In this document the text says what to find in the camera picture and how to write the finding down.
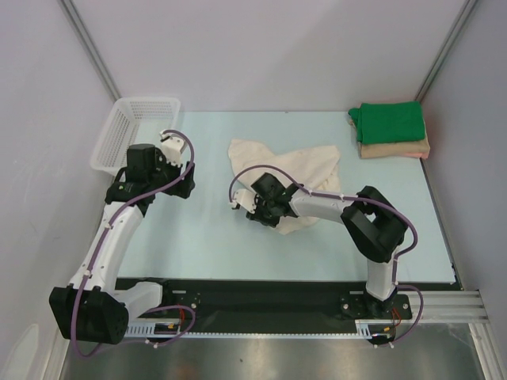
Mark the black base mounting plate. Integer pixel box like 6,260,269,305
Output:
78,276,464,336

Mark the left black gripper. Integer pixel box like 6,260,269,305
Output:
147,150,194,199

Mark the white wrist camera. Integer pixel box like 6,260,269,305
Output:
230,188,257,214
159,130,188,167

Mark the white plastic mesh basket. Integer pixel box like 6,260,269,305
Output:
90,97,181,176

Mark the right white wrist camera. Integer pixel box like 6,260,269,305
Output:
230,188,257,214

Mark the green folded t shirt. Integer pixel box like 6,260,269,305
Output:
348,101,425,145

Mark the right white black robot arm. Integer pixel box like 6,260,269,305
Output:
233,173,409,317

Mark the pink folded t shirt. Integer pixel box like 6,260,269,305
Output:
402,151,429,160

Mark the cream white t shirt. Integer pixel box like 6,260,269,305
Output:
227,139,341,235

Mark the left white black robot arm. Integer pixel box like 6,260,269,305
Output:
49,143,195,344

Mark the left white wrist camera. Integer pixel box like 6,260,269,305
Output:
159,130,188,167

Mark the tan folded t shirt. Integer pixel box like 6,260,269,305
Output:
358,138,430,159

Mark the white slotted cable duct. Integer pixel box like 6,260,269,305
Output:
124,320,394,340

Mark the aluminium frame rail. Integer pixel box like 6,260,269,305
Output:
118,288,490,321

